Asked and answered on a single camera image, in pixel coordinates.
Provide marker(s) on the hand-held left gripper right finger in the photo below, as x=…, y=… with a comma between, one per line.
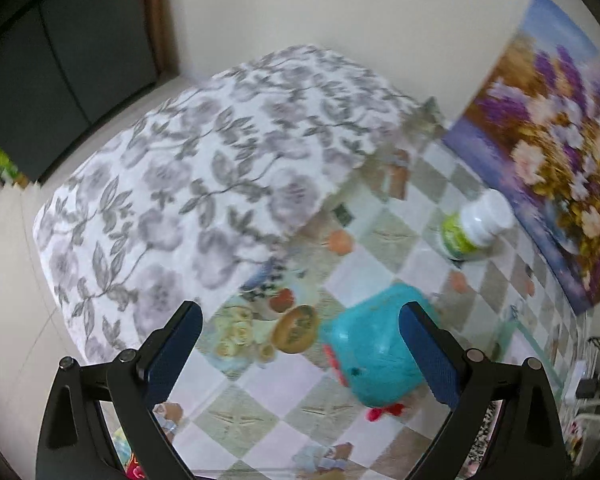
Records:
x=430, y=355

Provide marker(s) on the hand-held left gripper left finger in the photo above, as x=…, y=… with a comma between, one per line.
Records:
x=175, y=355

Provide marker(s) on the teal plush toy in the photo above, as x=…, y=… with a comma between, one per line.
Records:
x=375, y=345

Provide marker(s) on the clear tray with green rim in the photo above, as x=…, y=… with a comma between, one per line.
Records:
x=522, y=332

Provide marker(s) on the white bottle with green label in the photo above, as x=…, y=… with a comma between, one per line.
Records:
x=480, y=220

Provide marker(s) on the white power strip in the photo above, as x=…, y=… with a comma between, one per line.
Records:
x=577, y=372

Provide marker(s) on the black power adapter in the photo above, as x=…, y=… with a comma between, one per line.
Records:
x=590, y=387

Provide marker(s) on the grey floral cloth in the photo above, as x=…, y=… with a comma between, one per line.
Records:
x=205, y=160

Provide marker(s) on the floral canvas painting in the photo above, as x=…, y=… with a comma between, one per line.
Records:
x=555, y=160

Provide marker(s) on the dark cabinet door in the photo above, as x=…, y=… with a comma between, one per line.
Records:
x=55, y=60

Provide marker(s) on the brown wooden door frame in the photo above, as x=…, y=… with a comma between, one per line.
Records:
x=155, y=20

